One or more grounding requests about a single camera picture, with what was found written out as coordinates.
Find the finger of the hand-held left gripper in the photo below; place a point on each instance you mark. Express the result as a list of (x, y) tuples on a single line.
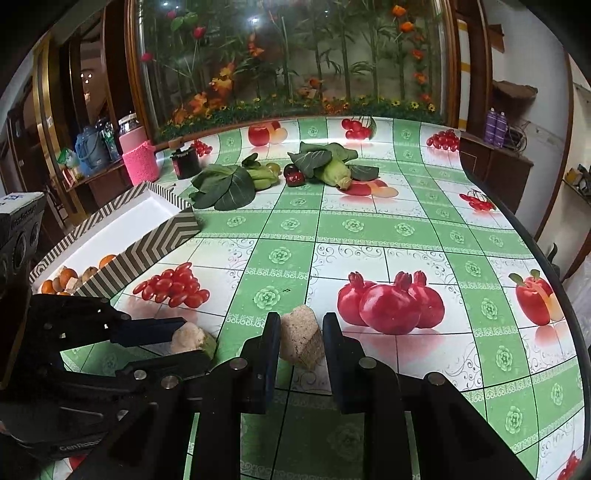
[(171, 367), (147, 332)]

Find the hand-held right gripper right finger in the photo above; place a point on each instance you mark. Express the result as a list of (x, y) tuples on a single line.
[(332, 360)]

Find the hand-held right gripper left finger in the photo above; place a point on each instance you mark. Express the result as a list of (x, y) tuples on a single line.
[(272, 355)]

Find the beige cake piece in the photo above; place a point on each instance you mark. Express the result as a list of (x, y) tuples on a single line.
[(302, 339), (189, 340), (72, 286)]

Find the orange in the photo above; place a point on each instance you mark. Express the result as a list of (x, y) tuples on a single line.
[(108, 261), (47, 287), (68, 274)]

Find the brown longan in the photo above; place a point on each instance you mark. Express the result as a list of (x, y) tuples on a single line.
[(90, 273)]

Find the brown kiwi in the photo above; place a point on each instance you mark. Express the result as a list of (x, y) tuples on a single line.
[(59, 283)]

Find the striped cardboard box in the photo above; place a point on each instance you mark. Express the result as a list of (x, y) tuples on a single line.
[(138, 221)]

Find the green fruit-print tablecloth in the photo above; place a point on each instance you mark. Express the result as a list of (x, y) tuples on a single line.
[(406, 230)]

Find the bok choy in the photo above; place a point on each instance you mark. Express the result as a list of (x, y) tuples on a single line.
[(226, 184)]

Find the black jar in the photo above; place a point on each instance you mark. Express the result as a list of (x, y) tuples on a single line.
[(184, 161)]

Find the pink bottle with knit sleeve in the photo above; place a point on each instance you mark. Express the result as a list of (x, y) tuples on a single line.
[(137, 157)]

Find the dark plum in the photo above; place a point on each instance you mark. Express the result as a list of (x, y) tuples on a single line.
[(289, 169)]

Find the green snack packet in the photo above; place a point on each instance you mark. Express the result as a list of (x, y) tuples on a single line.
[(67, 159)]

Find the blue water jug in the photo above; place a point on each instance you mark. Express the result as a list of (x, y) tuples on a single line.
[(90, 147)]

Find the corn cob with leaves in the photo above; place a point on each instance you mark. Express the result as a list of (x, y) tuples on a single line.
[(323, 161)]

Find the low wooden cabinet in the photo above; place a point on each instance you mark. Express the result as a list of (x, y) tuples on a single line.
[(496, 164)]

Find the purple spray can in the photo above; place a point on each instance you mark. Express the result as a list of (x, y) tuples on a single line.
[(501, 128), (490, 125)]

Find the artificial flower display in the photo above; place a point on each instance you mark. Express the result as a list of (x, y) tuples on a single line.
[(295, 60)]

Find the tool clutter on shelf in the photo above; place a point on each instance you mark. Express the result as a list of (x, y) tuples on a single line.
[(581, 177)]

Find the brown wooden shelf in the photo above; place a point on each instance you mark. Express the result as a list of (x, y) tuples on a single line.
[(512, 90)]

